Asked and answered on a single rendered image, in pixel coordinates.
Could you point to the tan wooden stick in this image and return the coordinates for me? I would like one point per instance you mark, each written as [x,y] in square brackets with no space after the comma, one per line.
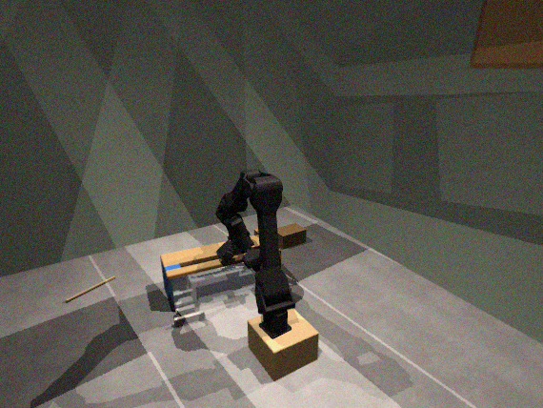
[89,289]

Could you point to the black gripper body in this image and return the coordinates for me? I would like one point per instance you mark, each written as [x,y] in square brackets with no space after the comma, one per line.
[243,242]

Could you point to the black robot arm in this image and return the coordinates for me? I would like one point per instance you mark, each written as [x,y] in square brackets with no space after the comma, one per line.
[272,290]

